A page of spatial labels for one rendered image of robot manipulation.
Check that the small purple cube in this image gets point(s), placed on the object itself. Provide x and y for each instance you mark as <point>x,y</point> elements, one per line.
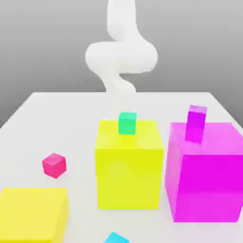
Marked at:
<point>195,125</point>

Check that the small green cube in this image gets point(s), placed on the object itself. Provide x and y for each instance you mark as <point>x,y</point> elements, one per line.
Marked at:
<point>127,123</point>

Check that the small cyan cube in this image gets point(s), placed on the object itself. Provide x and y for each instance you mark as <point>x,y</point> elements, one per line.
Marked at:
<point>115,238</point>

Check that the small pink cube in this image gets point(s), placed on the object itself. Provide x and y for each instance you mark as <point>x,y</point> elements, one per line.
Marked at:
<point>54,166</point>

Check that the large pale yellow box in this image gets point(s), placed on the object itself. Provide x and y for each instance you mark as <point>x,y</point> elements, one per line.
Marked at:
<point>32,214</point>

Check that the large magenta box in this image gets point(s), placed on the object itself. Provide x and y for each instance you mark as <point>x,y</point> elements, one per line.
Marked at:
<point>207,180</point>

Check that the large lime yellow box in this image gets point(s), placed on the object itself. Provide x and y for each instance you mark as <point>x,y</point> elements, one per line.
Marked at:
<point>129,170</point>

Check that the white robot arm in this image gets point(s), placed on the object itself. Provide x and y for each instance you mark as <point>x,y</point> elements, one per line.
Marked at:
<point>121,55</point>

